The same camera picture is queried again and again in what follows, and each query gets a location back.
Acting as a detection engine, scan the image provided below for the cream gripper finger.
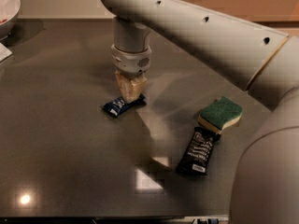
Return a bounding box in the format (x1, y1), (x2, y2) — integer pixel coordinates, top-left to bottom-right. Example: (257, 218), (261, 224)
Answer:
(128, 75), (147, 103)
(115, 71), (131, 101)

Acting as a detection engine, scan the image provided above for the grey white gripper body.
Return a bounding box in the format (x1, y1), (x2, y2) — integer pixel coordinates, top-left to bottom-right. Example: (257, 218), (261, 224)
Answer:
(111, 45), (151, 78)

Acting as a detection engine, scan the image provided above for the blue rxbar blueberry wrapper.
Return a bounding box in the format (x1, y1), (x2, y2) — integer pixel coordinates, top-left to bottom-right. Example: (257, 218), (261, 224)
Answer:
(103, 94), (146, 118)

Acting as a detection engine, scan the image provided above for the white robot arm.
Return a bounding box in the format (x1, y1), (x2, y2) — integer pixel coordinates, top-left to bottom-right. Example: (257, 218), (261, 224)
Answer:
(101, 0), (299, 224)

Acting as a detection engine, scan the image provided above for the black rxbar chocolate wrapper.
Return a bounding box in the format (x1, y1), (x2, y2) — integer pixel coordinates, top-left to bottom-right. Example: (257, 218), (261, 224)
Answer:
(177, 127), (221, 175)

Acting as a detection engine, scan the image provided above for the green and yellow sponge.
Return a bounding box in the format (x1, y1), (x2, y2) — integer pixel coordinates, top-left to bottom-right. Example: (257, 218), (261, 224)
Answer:
(198, 96), (243, 134)

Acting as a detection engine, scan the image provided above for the white paper sheet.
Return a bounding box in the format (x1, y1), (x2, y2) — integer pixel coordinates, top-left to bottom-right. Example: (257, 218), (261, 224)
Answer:
(0, 43), (12, 63)

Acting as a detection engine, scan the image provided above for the white bowl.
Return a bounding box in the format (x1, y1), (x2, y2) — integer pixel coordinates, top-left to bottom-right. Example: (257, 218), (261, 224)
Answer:
(0, 0), (21, 40)

